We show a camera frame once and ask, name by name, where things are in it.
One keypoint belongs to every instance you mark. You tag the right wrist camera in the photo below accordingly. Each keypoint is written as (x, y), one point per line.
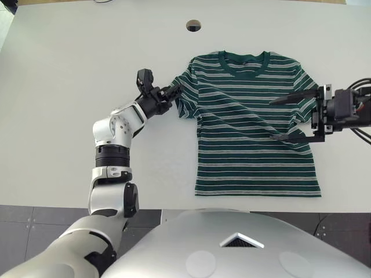
(346, 104)

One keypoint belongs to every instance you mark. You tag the green white striped T-shirt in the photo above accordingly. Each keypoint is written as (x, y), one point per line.
(246, 150)

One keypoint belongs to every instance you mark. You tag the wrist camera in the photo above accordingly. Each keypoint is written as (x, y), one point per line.
(145, 77)
(346, 104)

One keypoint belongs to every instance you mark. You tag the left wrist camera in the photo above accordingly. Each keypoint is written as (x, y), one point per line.
(145, 77)

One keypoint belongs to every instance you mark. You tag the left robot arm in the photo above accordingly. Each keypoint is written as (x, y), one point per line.
(111, 173)

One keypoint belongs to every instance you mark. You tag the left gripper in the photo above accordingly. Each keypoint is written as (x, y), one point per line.
(153, 104)

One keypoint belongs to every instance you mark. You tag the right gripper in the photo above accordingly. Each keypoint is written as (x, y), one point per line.
(320, 116)

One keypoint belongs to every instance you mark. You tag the robot body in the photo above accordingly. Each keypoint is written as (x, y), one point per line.
(232, 249)

